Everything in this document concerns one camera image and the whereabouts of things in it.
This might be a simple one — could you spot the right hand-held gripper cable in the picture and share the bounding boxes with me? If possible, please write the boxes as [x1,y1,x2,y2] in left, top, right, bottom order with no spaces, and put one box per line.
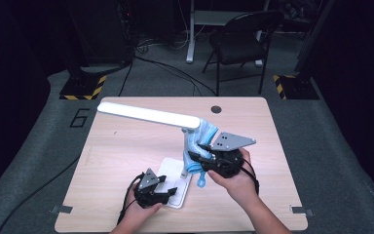
[240,159,260,196]

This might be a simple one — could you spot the black folding chair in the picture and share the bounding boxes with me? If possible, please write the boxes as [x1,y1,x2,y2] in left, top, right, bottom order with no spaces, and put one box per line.
[202,9,285,97]

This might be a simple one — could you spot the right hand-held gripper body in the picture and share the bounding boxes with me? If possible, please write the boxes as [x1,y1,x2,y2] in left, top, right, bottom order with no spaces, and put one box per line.
[204,131,257,178]

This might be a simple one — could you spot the person's left hand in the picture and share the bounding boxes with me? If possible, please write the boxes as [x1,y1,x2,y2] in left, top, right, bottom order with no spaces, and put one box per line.
[121,182,164,227]

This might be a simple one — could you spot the hand-held gripper cable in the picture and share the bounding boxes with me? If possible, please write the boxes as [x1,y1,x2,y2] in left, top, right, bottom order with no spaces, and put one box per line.
[117,174,145,225]
[240,159,260,196]

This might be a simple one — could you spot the black floor cable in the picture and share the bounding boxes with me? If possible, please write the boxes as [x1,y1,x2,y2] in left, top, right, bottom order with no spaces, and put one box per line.
[131,55,218,98]
[118,58,134,98]
[0,155,81,234]

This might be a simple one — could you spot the person's right hand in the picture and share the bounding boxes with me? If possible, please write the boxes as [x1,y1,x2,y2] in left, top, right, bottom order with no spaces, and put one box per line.
[207,148,258,208]

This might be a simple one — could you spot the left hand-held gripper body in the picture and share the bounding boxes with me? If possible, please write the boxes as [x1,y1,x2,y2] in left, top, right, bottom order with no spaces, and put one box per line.
[133,168,170,209]

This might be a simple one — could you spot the white desk lamp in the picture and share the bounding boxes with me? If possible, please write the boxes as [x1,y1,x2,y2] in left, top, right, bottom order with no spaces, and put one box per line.
[96,101,202,210]

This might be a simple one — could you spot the grey tape strip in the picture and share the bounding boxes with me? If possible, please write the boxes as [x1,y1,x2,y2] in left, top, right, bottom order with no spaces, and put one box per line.
[291,206,316,216]
[50,205,74,215]

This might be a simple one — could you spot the blue striped cleaning cloth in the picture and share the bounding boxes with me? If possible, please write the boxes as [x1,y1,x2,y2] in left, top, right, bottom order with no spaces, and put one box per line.
[183,118,219,189]

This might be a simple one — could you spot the black yellow striped stand base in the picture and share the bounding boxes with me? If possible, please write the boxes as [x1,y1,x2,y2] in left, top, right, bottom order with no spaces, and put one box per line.
[58,75,107,101]
[272,74,320,100]

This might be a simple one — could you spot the left hand-held gripper cable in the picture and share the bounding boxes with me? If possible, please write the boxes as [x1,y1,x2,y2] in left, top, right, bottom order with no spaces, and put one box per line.
[117,174,145,225]

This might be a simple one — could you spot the tangle of floor cables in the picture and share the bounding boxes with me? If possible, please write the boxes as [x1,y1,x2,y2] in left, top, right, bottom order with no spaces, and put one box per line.
[135,30,189,55]

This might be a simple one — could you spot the black equipment cabinet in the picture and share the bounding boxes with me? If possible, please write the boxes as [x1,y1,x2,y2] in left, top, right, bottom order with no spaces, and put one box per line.
[65,0,134,66]

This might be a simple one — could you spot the white desk frame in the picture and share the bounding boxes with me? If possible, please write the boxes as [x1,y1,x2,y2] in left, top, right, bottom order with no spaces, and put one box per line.
[185,0,271,67]

